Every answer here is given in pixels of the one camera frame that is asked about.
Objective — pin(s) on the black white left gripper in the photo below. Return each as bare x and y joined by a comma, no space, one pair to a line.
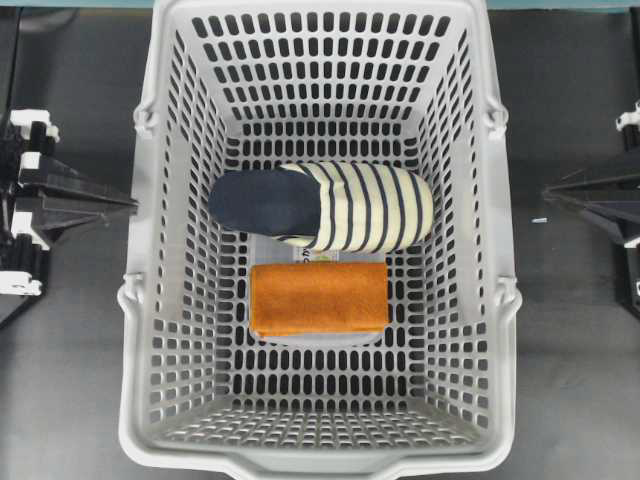
27,215

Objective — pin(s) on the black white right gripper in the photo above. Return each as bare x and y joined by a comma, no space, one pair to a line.
609,202

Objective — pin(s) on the orange cloth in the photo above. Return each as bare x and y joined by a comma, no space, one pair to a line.
318,298

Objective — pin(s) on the grey plastic shopping basket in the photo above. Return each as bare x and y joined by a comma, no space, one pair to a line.
240,85

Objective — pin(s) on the navy striped cream slipper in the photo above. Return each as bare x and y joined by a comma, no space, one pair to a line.
327,206

